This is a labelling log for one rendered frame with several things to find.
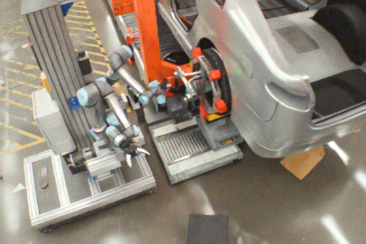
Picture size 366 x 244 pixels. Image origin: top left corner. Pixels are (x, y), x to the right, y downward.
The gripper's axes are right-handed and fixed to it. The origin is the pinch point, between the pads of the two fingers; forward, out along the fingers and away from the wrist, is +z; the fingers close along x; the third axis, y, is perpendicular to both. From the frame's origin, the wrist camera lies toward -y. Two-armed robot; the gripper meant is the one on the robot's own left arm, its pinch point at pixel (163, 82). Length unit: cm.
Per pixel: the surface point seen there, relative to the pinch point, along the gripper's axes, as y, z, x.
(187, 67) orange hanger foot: 0, 57, 25
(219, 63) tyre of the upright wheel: -36, -12, 41
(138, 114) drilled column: 73, 58, -12
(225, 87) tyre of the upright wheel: -20, -23, 51
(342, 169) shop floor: 32, -21, 214
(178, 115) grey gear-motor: 48, 34, 30
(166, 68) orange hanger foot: 0.5, 38.8, 2.0
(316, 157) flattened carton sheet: 35, -3, 187
